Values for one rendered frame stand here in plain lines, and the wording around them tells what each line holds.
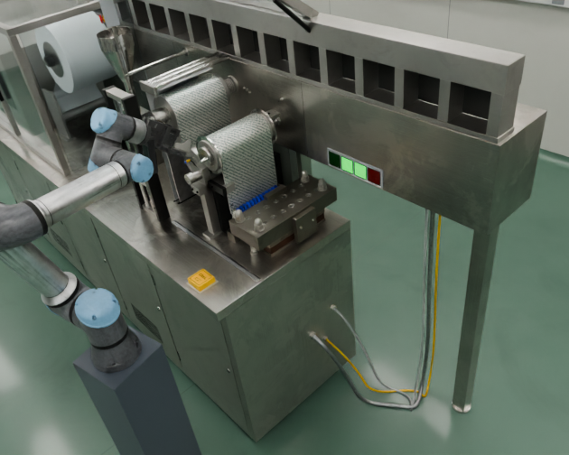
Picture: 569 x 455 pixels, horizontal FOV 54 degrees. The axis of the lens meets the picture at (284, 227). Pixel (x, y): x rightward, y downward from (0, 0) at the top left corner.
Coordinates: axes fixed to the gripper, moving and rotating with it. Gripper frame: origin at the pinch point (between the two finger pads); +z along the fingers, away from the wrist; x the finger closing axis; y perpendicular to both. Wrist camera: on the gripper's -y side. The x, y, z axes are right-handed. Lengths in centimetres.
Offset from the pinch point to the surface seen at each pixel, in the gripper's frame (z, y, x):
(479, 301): 83, -9, -81
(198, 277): 13.3, -38.4, -13.4
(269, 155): 32.8, 9.6, -4.4
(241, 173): 22.8, -0.1, -4.4
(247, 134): 19.1, 13.6, -3.3
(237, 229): 23.3, -18.9, -12.5
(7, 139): 13, -41, 164
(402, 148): 31, 29, -57
